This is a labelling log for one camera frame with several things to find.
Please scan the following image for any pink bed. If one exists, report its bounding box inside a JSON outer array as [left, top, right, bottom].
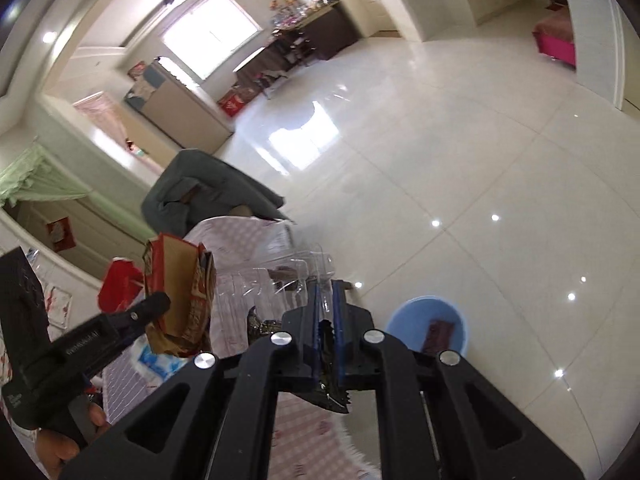
[[532, 7, 577, 69]]

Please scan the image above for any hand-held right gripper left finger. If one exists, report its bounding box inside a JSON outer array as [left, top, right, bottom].
[[60, 284, 322, 480]]

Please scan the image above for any clear plastic container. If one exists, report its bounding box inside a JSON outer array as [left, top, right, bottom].
[[215, 242, 342, 322]]

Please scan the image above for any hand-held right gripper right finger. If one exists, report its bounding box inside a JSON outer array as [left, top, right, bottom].
[[333, 281, 585, 480]]

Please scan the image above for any round covered dining table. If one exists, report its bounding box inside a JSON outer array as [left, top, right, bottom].
[[235, 47, 292, 92]]

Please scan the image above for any person's left hand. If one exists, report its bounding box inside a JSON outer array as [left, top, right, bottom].
[[37, 402, 112, 480]]

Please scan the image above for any red bag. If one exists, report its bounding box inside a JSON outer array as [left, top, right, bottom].
[[97, 257, 147, 314]]

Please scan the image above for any clutter of toys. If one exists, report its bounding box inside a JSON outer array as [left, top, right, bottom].
[[270, 0, 342, 29]]

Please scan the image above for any silver refrigerator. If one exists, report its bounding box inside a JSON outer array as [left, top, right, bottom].
[[124, 57, 236, 156]]

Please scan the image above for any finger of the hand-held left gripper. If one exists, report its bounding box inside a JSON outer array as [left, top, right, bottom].
[[98, 292, 172, 342]]

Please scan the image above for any pink door curtain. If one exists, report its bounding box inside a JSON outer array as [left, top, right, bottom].
[[74, 91, 152, 162]]

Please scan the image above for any window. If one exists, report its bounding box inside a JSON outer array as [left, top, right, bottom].
[[162, 0, 264, 81]]

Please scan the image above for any brown wrapper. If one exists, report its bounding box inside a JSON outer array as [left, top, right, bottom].
[[421, 319, 455, 354]]

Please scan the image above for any dark wooden chair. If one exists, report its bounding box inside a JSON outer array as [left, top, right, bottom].
[[279, 29, 315, 69]]

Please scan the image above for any dark snack wrapper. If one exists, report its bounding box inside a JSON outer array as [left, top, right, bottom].
[[247, 305, 351, 415]]

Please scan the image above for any green door curtain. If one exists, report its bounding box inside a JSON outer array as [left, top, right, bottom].
[[0, 142, 92, 209]]

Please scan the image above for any blue white packet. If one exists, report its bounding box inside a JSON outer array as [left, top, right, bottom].
[[131, 335, 189, 384]]

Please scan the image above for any red door decoration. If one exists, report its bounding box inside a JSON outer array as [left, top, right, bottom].
[[46, 217, 76, 254]]

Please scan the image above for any blue plastic bin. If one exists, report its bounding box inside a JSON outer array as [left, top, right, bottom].
[[385, 296, 471, 362]]

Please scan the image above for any pink checked tablecloth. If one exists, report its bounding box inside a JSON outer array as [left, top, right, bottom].
[[100, 216, 382, 480]]

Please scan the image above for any dark wooden sideboard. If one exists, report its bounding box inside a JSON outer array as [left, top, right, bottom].
[[272, 0, 362, 64]]

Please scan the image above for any red brown cardboard box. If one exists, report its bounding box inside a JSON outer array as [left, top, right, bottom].
[[142, 232, 217, 359]]

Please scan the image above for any grey covered chair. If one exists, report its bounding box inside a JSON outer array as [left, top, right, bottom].
[[141, 149, 286, 239]]

